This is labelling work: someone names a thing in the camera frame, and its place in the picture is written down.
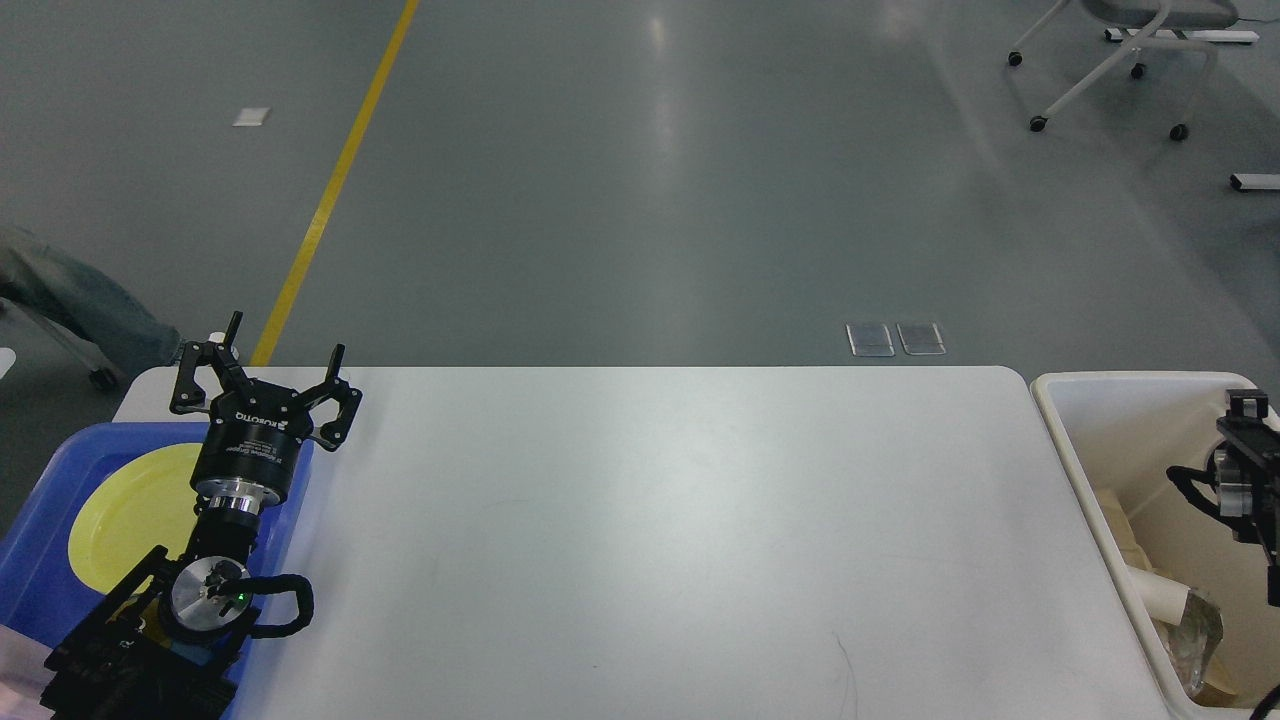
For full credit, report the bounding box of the floor outlet plate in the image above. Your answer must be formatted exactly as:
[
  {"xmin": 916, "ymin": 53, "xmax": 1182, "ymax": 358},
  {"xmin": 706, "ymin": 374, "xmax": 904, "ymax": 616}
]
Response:
[
  {"xmin": 846, "ymin": 323, "xmax": 896, "ymax": 357},
  {"xmin": 896, "ymin": 322, "xmax": 947, "ymax": 356}
]

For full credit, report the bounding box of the person leg in jeans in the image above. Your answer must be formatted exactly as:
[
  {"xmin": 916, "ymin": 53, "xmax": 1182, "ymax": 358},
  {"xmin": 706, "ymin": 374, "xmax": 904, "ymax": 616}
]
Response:
[{"xmin": 1, "ymin": 225, "xmax": 184, "ymax": 379}]

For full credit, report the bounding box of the aluminium foil tray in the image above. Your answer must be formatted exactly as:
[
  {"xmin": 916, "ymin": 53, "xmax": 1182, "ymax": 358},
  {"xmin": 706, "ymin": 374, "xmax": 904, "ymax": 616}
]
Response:
[{"xmin": 1153, "ymin": 588, "xmax": 1224, "ymax": 698}]

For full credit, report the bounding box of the white bar on floor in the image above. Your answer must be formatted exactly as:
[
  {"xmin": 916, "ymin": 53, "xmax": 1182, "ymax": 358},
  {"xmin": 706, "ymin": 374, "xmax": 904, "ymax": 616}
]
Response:
[{"xmin": 1228, "ymin": 173, "xmax": 1280, "ymax": 193}]

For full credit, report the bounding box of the white plastic bin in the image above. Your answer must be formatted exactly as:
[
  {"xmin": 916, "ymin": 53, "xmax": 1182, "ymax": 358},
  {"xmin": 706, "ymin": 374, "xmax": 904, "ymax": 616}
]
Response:
[{"xmin": 1030, "ymin": 372, "xmax": 1277, "ymax": 719}]

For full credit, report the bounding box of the large brown paper bag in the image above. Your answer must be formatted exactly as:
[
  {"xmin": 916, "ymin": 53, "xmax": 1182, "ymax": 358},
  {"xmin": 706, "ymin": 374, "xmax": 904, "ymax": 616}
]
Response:
[{"xmin": 1087, "ymin": 488, "xmax": 1164, "ymax": 577}]

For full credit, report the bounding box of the left floor outlet plate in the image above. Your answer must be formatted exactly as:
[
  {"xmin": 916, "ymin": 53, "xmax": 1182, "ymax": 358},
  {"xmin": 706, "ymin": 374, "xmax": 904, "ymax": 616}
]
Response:
[{"xmin": 846, "ymin": 323, "xmax": 896, "ymax": 357}]

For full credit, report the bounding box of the office chair with castors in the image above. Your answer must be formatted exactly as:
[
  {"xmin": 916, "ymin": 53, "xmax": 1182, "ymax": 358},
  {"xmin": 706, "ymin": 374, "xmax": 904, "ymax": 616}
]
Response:
[{"xmin": 1028, "ymin": 1, "xmax": 1240, "ymax": 143}]

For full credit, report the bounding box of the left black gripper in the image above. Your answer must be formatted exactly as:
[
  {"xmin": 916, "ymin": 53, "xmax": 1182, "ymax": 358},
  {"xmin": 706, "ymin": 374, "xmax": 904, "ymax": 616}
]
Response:
[{"xmin": 168, "ymin": 311, "xmax": 364, "ymax": 516}]

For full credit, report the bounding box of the white paper cup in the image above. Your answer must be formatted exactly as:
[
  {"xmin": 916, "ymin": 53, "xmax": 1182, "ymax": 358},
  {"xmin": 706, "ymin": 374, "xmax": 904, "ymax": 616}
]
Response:
[{"xmin": 1126, "ymin": 566, "xmax": 1190, "ymax": 626}]

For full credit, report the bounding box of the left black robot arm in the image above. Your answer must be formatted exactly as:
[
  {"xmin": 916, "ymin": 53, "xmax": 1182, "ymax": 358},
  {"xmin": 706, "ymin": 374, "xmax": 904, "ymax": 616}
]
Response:
[{"xmin": 38, "ymin": 313, "xmax": 362, "ymax": 719}]

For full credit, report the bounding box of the yellow plastic plate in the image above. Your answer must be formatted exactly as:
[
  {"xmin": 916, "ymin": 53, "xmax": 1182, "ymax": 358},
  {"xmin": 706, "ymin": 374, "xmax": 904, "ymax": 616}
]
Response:
[{"xmin": 67, "ymin": 443, "xmax": 200, "ymax": 594}]

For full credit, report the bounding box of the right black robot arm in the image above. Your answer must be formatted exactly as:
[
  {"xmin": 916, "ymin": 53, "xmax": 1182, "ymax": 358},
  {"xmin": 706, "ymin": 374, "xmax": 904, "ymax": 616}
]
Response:
[{"xmin": 1165, "ymin": 389, "xmax": 1279, "ymax": 607}]

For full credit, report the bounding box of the blue plastic tray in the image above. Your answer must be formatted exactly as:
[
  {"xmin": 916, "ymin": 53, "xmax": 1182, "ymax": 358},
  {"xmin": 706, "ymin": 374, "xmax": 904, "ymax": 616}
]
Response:
[{"xmin": 0, "ymin": 423, "xmax": 314, "ymax": 720}]

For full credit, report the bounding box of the right floor outlet plate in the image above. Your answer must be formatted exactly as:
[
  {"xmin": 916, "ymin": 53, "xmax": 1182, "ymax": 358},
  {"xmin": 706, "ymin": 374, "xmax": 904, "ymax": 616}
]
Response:
[{"xmin": 896, "ymin": 322, "xmax": 947, "ymax": 356}]

